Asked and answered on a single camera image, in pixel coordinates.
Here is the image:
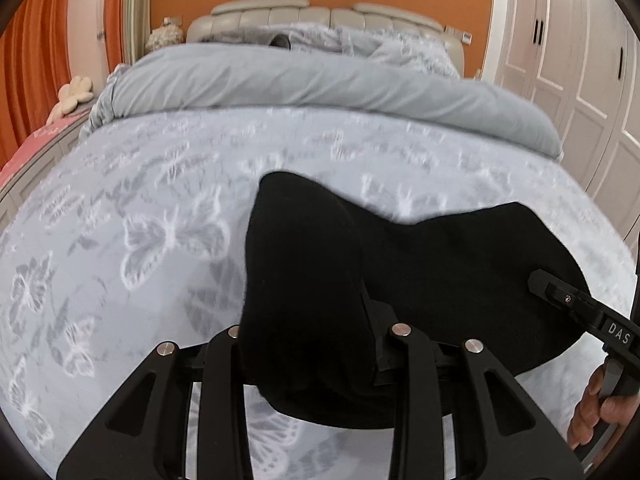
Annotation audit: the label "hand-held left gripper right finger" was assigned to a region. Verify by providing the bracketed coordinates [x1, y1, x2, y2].
[362, 295, 586, 480]

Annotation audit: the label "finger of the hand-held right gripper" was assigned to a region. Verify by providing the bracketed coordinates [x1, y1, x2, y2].
[526, 269, 608, 333]

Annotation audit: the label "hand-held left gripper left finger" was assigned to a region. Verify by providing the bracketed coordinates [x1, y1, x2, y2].
[56, 325, 256, 480]

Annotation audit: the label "black pants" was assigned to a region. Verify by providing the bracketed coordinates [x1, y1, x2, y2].
[239, 171, 593, 431]

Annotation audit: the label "person's right hand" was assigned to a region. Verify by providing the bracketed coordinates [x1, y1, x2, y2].
[567, 365, 632, 453]

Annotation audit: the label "grey butterfly print blanket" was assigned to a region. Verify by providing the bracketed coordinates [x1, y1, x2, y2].
[0, 105, 638, 480]

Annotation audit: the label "white wardrobe doors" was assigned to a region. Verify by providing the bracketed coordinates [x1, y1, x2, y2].
[482, 0, 640, 241]

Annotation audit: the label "white drawer cabinet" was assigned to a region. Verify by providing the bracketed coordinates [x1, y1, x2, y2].
[0, 120, 88, 241]

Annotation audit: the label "pink seat cushion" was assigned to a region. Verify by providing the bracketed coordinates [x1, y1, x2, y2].
[0, 112, 88, 191]

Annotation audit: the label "plain grey duvet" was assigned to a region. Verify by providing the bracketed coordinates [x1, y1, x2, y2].
[80, 22, 563, 161]

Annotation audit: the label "cream flower shaped pillow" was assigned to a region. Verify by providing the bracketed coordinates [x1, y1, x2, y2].
[47, 76, 95, 125]

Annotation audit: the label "dark grey throw blanket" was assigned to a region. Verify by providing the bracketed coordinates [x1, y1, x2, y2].
[210, 27, 301, 51]

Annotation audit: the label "beige padded headboard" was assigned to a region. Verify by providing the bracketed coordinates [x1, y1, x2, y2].
[186, 0, 468, 78]

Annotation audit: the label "orange curtain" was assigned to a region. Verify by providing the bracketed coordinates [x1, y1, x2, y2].
[102, 0, 128, 68]
[0, 0, 76, 168]

